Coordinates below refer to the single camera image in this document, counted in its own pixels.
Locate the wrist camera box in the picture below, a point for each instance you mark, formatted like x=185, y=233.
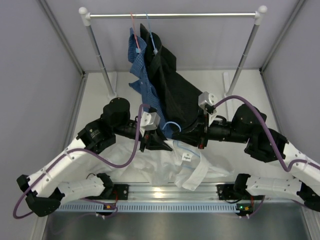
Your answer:
x=149, y=122
x=207, y=101

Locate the grey aluminium frame profile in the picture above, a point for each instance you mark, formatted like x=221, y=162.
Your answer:
x=45, y=7

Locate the white slotted cable duct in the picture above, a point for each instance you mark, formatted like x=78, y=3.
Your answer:
x=154, y=207

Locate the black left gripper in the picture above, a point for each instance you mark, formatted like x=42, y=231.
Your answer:
x=154, y=140

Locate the dark striped shirt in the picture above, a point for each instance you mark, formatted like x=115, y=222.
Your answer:
x=178, y=97

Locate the blue checkered shirt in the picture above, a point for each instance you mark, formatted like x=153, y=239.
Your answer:
x=136, y=56

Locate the light blue hanger under dark shirt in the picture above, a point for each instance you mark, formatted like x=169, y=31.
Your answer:
x=155, y=50

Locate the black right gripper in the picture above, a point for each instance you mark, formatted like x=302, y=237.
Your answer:
x=198, y=135

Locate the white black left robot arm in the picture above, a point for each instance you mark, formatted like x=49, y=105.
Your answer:
x=46, y=190

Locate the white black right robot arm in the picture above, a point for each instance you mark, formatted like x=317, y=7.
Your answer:
x=270, y=148

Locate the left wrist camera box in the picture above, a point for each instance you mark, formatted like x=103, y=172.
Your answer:
x=149, y=122

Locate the white shirt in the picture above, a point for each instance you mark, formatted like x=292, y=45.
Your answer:
x=186, y=166

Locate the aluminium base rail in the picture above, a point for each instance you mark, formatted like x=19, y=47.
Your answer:
x=175, y=191

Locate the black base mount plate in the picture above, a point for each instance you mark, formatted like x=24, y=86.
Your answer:
x=120, y=192
x=226, y=192

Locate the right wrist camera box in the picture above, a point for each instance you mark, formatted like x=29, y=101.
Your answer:
x=207, y=101

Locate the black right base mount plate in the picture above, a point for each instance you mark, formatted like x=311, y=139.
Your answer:
x=226, y=192

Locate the white clothes rack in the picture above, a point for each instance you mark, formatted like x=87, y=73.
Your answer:
x=258, y=16

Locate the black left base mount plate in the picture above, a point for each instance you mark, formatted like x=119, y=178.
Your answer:
x=120, y=192

